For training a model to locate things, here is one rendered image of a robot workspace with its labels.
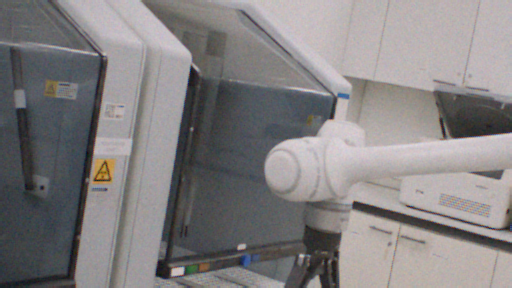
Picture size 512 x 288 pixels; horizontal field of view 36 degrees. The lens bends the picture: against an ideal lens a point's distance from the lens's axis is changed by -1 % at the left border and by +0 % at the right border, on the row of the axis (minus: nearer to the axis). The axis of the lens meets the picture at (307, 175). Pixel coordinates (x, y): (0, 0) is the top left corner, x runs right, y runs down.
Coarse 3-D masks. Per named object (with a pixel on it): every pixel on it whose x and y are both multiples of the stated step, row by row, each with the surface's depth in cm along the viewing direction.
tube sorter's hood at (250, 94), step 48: (144, 0) 177; (192, 0) 201; (192, 48) 169; (240, 48) 192; (192, 96) 159; (240, 96) 173; (288, 96) 190; (336, 96) 210; (192, 144) 162; (240, 144) 177; (192, 192) 166; (240, 192) 181; (192, 240) 169; (240, 240) 186; (288, 240) 205
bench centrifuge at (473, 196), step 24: (456, 96) 392; (480, 96) 384; (504, 96) 379; (456, 120) 415; (480, 120) 404; (504, 120) 393; (408, 192) 391; (432, 192) 384; (456, 192) 378; (480, 192) 371; (504, 192) 366; (456, 216) 378; (480, 216) 371; (504, 216) 369
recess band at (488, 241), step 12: (360, 204) 408; (384, 216) 402; (396, 216) 398; (408, 216) 395; (432, 228) 388; (444, 228) 385; (456, 228) 382; (468, 240) 379; (480, 240) 376; (492, 240) 373
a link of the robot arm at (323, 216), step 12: (312, 204) 149; (324, 204) 147; (336, 204) 148; (312, 216) 149; (324, 216) 148; (336, 216) 148; (348, 216) 150; (312, 228) 150; (324, 228) 148; (336, 228) 148
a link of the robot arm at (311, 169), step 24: (288, 144) 131; (312, 144) 132; (336, 144) 133; (408, 144) 132; (432, 144) 132; (456, 144) 133; (480, 144) 133; (504, 144) 133; (288, 168) 128; (312, 168) 129; (336, 168) 131; (360, 168) 130; (384, 168) 130; (408, 168) 131; (432, 168) 132; (456, 168) 133; (480, 168) 134; (504, 168) 135; (288, 192) 130; (312, 192) 132; (336, 192) 133
